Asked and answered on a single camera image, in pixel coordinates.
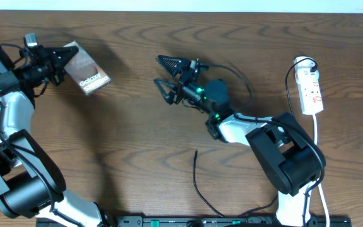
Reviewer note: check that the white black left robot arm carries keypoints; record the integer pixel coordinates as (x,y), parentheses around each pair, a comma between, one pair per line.
(31,184)

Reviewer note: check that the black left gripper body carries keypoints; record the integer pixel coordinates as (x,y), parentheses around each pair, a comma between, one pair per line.
(42,65)

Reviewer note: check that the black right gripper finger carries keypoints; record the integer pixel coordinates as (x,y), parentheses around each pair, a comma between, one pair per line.
(173,65)
(168,90)

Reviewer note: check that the white charger plug adapter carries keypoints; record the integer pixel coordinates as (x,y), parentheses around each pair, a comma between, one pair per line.
(307,66)

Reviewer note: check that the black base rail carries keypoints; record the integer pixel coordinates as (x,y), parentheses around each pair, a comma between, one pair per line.
(263,220)

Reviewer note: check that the white power strip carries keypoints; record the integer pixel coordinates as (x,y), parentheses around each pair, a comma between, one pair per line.
(309,91)

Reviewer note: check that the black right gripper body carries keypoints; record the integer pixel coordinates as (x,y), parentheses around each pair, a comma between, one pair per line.
(187,77)

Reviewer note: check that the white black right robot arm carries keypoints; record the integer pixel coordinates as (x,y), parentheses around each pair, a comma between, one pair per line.
(291,160)

